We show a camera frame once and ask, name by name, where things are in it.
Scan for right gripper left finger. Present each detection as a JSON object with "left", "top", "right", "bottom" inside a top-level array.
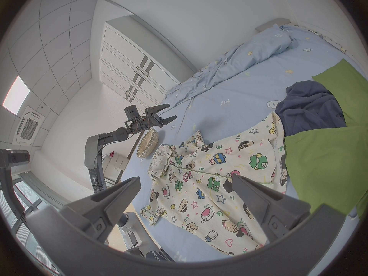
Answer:
[{"left": 59, "top": 176, "right": 142, "bottom": 241}]

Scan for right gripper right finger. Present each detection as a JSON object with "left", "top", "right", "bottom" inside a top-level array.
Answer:
[{"left": 232, "top": 174, "right": 311, "bottom": 242}]

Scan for white printed pyjama top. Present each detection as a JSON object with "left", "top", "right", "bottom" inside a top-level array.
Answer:
[{"left": 140, "top": 112, "right": 288, "bottom": 256}]

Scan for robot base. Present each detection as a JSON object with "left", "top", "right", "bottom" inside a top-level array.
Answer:
[{"left": 115, "top": 212, "right": 176, "bottom": 262}]

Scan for round woven basket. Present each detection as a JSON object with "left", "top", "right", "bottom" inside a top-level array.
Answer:
[{"left": 136, "top": 128, "right": 159, "bottom": 158}]

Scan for dark blue garment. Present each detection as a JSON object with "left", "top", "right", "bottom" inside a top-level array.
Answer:
[{"left": 275, "top": 80, "right": 347, "bottom": 137}]

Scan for white chest of drawers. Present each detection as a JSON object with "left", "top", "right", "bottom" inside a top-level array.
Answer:
[{"left": 103, "top": 154, "right": 128, "bottom": 180}]

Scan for white wardrobe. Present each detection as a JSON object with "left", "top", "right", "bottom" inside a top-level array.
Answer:
[{"left": 99, "top": 16, "right": 199, "bottom": 110}]

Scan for green shorts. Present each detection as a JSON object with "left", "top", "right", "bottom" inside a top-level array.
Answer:
[{"left": 283, "top": 59, "right": 368, "bottom": 219}]

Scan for pale blue quilt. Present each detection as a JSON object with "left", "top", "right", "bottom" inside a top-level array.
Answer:
[{"left": 161, "top": 24, "right": 299, "bottom": 107}]

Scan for window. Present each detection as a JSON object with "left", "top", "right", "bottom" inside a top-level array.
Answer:
[{"left": 3, "top": 173, "right": 69, "bottom": 272}]

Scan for ceiling air conditioner vent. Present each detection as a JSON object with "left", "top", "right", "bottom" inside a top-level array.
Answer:
[{"left": 13, "top": 106, "right": 45, "bottom": 146}]

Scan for ceiling light panel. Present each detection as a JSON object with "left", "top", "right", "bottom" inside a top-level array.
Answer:
[{"left": 3, "top": 76, "right": 30, "bottom": 115}]

